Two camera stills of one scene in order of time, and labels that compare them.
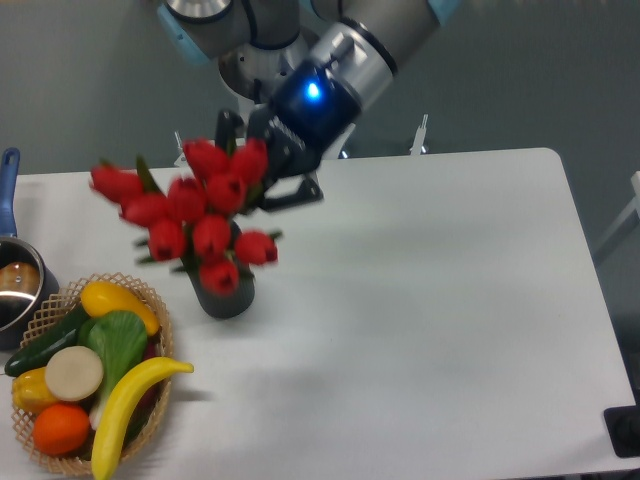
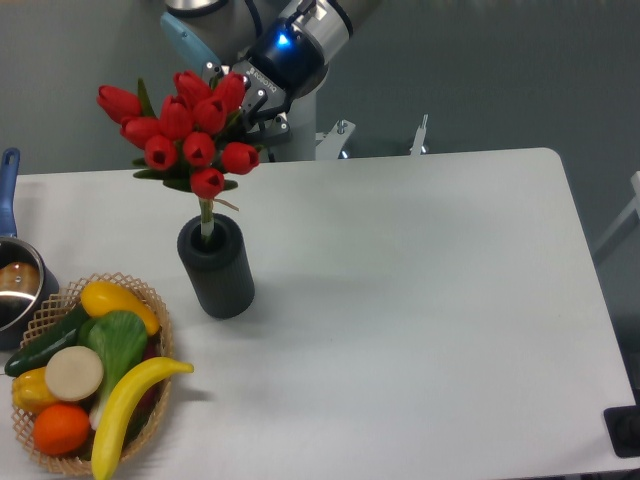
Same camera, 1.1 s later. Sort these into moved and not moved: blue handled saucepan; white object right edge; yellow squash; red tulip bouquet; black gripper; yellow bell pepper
Moved: red tulip bouquet; black gripper
Not moved: yellow bell pepper; white object right edge; yellow squash; blue handled saucepan
